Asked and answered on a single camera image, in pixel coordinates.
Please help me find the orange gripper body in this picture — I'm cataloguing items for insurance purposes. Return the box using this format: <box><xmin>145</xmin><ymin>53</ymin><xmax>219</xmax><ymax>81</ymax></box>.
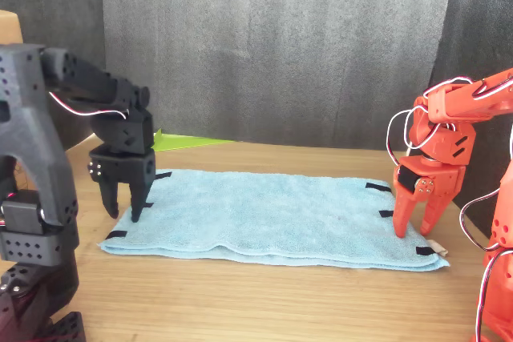
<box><xmin>392</xmin><ymin>155</ymin><xmax>468</xmax><ymax>203</ymax></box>

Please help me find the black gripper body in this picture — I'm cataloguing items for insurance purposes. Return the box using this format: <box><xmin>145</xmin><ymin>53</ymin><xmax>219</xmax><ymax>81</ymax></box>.
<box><xmin>87</xmin><ymin>143</ymin><xmax>157</xmax><ymax>189</ymax></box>

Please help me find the light blue towel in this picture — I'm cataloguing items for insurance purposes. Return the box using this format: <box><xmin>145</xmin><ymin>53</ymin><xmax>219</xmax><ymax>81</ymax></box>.
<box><xmin>98</xmin><ymin>168</ymin><xmax>450</xmax><ymax>273</ymax></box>

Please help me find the light grey foam panel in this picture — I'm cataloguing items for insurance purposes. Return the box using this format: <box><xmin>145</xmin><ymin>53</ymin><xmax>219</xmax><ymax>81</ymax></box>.
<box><xmin>99</xmin><ymin>0</ymin><xmax>456</xmax><ymax>152</ymax></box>

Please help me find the brown cardboard box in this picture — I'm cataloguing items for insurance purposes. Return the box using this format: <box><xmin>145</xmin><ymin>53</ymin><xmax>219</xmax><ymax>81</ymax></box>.
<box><xmin>0</xmin><ymin>9</ymin><xmax>25</xmax><ymax>46</ymax></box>

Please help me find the orange arm looped wire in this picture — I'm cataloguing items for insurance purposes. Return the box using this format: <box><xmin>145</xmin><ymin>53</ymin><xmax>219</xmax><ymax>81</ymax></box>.
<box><xmin>459</xmin><ymin>187</ymin><xmax>502</xmax><ymax>251</ymax></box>

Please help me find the lime green plastic bracket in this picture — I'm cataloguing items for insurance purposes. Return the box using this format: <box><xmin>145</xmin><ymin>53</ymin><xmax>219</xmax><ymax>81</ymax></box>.
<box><xmin>153</xmin><ymin>128</ymin><xmax>237</xmax><ymax>153</ymax></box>

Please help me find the black arm servo wire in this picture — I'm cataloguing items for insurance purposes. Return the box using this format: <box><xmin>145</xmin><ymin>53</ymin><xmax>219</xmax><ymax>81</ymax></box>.
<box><xmin>48</xmin><ymin>91</ymin><xmax>130</xmax><ymax>119</ymax></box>

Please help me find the orange arm wrist wire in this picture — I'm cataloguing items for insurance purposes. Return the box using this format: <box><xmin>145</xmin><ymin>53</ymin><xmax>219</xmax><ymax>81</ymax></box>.
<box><xmin>386</xmin><ymin>76</ymin><xmax>474</xmax><ymax>165</ymax></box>

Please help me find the orange arm base wire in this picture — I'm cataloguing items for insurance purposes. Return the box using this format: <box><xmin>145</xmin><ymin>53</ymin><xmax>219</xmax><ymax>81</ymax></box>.
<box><xmin>475</xmin><ymin>248</ymin><xmax>513</xmax><ymax>342</ymax></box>

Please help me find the orange arm forearm wire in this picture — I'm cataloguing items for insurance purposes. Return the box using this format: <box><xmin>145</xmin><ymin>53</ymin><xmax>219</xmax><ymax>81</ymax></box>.
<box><xmin>471</xmin><ymin>76</ymin><xmax>513</xmax><ymax>99</ymax></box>

